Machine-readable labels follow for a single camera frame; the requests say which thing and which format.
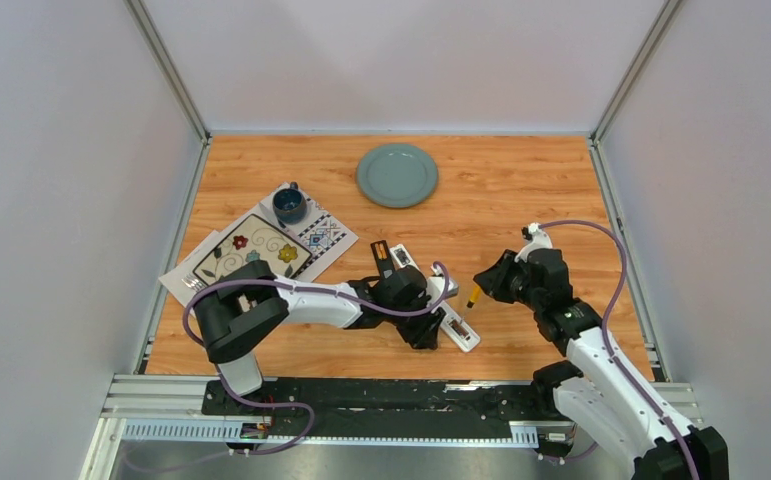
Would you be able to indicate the white remote with QR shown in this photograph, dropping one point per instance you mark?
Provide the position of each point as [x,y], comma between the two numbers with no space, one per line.
[401,256]

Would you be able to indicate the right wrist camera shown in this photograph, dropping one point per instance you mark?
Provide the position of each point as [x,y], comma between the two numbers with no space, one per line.
[536,238]

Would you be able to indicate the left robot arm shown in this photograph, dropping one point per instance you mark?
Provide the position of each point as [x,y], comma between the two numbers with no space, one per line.
[233,316]

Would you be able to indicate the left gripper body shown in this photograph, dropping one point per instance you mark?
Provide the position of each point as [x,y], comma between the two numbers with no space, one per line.
[416,328]

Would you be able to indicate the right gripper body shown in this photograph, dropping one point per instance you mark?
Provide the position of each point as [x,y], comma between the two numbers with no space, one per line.
[516,289]

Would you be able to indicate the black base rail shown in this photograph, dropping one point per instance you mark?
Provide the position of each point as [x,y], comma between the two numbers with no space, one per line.
[415,409]

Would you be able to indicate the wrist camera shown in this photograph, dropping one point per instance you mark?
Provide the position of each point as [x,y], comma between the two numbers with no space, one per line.
[536,238]
[440,285]

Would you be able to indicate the grey-green round plate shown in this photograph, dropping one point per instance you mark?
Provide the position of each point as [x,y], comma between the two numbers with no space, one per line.
[397,175]

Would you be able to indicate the white remote with batteries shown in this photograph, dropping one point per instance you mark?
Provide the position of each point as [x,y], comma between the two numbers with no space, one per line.
[458,330]

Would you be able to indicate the yellow handled screwdriver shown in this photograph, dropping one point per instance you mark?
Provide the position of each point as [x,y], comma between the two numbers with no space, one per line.
[474,297]

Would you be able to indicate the metal fork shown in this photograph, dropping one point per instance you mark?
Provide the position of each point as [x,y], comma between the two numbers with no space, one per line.
[194,283]

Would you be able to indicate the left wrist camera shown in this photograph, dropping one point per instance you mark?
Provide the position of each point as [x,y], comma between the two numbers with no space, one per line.
[440,285]

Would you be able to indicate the dark blue cup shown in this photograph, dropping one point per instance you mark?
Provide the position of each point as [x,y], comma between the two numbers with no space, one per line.
[289,204]

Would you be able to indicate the black remote control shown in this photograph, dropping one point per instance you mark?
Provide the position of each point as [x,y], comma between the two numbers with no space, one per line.
[383,258]

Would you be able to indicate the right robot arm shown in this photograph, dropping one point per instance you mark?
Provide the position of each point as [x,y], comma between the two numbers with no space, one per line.
[595,385]

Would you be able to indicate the patterned paper placemat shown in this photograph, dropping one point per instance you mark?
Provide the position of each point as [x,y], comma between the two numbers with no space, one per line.
[321,232]

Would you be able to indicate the floral square plate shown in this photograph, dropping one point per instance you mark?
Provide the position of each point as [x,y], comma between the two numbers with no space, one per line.
[253,239]

